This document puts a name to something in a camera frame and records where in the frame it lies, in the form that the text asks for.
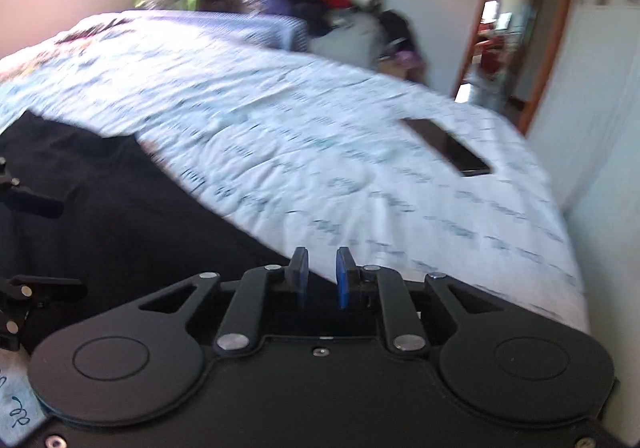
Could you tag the green object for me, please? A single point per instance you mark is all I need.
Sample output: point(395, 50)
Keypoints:
point(189, 3)

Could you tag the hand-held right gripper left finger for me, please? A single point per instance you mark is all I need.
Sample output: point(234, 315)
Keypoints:
point(300, 273)

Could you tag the blue striped blanket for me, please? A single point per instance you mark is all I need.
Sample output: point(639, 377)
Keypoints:
point(225, 27)

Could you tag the wooden door frame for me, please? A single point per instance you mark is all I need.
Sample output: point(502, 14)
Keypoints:
point(550, 53)

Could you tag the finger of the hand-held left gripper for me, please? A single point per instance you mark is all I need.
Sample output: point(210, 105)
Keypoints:
point(30, 202)
point(47, 287)

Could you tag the navy garment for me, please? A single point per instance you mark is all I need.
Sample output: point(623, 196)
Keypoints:
point(287, 8)

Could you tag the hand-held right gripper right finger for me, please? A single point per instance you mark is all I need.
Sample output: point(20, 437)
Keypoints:
point(344, 280)

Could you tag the grey cloth bundle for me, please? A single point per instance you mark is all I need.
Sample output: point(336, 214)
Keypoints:
point(350, 41)

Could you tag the black pants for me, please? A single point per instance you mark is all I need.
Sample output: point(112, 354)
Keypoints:
point(150, 208)

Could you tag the white printed bed blanket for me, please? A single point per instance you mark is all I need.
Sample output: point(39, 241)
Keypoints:
point(300, 128)

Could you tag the purple cloth item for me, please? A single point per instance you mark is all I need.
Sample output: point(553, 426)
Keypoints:
point(410, 59)

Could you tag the black smartphone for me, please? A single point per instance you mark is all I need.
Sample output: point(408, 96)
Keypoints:
point(447, 147)

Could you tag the black backpack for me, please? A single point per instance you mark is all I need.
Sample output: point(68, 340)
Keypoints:
point(397, 31)

